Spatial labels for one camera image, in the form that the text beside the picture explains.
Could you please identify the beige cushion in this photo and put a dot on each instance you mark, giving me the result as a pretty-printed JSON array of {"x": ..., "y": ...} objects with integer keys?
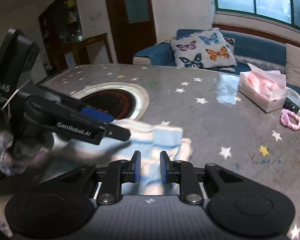
[{"x": 293, "y": 65}]

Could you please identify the pink tissue pack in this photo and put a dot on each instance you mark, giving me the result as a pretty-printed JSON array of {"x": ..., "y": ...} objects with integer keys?
[{"x": 266, "y": 88}]

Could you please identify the grey gloved left hand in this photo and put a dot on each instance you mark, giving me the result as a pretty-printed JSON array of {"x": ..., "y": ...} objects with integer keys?
[{"x": 17, "y": 154}]

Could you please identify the pink scrunchie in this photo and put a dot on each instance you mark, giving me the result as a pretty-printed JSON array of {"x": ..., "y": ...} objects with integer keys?
[{"x": 290, "y": 120}]

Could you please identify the black car key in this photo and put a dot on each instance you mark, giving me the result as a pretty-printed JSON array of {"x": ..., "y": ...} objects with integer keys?
[{"x": 291, "y": 106}]

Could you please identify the round black induction cooker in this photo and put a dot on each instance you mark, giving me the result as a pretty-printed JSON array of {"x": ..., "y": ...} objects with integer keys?
[{"x": 116, "y": 102}]

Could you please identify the dark wooden door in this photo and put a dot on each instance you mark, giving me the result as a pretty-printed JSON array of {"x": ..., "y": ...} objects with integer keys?
[{"x": 132, "y": 27}]

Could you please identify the butterfly print pillow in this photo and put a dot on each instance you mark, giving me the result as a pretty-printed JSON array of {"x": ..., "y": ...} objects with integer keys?
[{"x": 202, "y": 50}]

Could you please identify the blue sofa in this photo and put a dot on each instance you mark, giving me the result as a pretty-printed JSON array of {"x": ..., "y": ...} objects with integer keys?
[{"x": 261, "y": 52}]

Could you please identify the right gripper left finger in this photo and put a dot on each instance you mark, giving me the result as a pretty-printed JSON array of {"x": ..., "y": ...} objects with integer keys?
[{"x": 117, "y": 173}]

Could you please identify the dark wooden side table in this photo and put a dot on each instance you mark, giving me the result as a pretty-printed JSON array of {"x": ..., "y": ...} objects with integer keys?
[{"x": 78, "y": 50}]

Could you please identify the blue striped knit sweater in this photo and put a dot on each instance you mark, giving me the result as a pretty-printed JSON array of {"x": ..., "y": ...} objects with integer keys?
[{"x": 149, "y": 139}]

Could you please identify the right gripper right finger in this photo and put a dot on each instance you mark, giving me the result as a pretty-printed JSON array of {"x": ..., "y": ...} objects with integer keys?
[{"x": 183, "y": 174}]

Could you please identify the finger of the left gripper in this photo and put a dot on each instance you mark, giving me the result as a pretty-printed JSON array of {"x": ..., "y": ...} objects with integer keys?
[
  {"x": 55, "y": 117},
  {"x": 97, "y": 115}
]

